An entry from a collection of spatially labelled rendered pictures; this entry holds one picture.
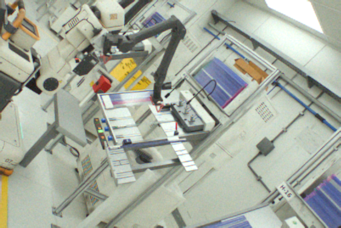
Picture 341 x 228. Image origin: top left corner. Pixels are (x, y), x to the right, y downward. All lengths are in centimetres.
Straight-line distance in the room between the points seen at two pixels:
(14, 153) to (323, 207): 186
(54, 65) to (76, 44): 19
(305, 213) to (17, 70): 176
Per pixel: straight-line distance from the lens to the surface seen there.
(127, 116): 247
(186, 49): 372
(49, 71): 206
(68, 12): 660
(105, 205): 210
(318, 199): 184
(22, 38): 194
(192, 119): 239
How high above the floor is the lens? 141
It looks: 7 degrees down
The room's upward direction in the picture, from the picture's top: 46 degrees clockwise
